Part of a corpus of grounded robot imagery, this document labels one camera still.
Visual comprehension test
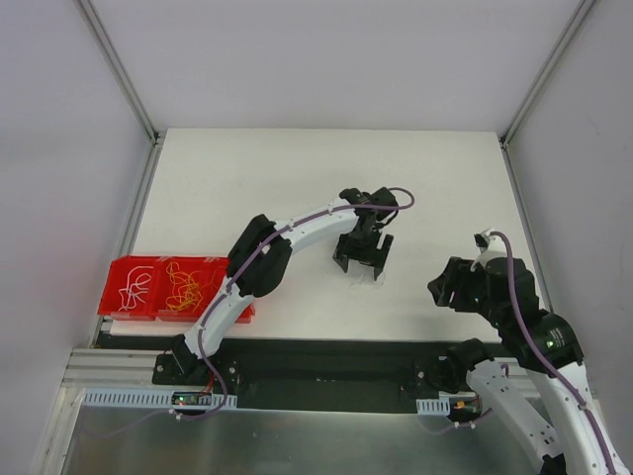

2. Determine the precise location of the yellow wire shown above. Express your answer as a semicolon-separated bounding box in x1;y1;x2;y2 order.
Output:
165;260;219;314

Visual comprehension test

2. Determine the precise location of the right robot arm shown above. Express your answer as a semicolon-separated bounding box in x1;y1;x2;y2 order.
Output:
425;256;630;474

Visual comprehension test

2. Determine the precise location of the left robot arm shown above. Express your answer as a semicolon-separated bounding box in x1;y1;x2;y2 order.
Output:
170;187;403;385

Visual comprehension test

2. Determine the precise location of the red plastic bin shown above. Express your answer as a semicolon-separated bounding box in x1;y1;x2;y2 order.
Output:
98;255;228;323

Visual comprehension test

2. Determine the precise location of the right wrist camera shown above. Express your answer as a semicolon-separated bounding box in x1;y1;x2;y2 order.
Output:
470;228;507;272

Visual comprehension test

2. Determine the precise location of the right white cable duct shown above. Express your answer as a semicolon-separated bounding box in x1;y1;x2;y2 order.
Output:
415;397;451;417

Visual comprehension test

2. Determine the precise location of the white cable duct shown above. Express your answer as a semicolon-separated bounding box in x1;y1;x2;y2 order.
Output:
415;397;451;417
83;389;237;412

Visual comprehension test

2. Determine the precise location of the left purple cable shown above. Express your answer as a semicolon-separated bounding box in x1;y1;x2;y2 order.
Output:
195;186;416;422

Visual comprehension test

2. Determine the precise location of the right aluminium frame post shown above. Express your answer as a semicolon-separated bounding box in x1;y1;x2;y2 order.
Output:
499;0;599;149

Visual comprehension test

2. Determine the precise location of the aluminium frame post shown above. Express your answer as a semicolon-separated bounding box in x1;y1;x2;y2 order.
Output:
499;0;599;149
73;0;161;143

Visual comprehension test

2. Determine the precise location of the left white cable duct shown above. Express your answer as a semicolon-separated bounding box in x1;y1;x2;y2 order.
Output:
83;389;237;412

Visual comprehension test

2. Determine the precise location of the left aluminium frame post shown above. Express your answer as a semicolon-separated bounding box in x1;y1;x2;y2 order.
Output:
73;0;161;143

